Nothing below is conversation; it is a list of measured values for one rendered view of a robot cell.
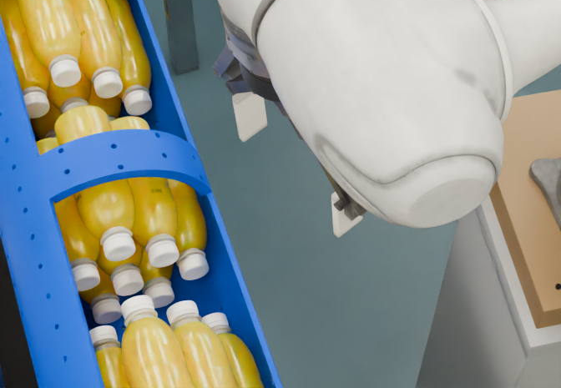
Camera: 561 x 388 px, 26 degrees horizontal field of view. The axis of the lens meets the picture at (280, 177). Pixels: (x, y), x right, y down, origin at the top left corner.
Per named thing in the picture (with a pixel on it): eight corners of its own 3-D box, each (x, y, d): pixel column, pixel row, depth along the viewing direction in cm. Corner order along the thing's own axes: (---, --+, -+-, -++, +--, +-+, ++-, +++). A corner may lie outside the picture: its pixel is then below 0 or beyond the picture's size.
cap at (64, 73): (68, 52, 165) (71, 62, 164) (83, 65, 168) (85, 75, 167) (43, 66, 165) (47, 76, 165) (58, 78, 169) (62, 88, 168)
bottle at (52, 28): (41, -57, 172) (72, 42, 163) (67, -31, 178) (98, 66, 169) (-1, -33, 173) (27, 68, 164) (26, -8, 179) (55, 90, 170)
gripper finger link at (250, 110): (236, 101, 109) (230, 96, 109) (243, 143, 115) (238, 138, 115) (262, 83, 109) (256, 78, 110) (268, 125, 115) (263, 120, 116)
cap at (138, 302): (123, 317, 145) (118, 304, 146) (128, 330, 148) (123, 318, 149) (154, 307, 146) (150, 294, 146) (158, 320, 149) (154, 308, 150)
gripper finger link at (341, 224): (356, 174, 104) (362, 180, 104) (357, 214, 110) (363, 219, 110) (330, 194, 103) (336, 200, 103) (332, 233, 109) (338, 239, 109)
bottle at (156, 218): (138, 148, 171) (175, 259, 162) (92, 148, 168) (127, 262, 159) (155, 117, 166) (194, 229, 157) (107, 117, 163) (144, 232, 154)
